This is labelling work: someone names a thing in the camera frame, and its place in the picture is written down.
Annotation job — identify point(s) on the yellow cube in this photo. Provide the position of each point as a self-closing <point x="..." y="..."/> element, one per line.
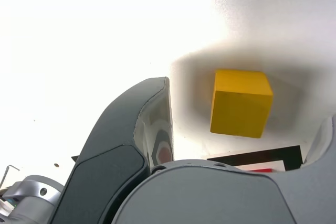
<point x="241" y="108"/>

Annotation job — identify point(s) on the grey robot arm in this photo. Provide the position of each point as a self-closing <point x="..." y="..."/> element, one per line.
<point x="31" y="190"/>

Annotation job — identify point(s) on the black tape strip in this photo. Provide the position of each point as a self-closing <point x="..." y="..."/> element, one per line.
<point x="75" y="159"/>

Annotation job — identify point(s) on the black tape square outline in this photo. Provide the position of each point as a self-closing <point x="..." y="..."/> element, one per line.
<point x="292" y="158"/>

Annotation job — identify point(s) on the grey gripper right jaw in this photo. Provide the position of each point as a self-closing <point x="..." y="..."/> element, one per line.
<point x="210" y="197"/>

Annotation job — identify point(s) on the red cube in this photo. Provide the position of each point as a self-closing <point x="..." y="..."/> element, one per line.
<point x="262" y="170"/>

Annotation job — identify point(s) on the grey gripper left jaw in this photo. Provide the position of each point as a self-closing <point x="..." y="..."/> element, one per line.
<point x="110" y="142"/>

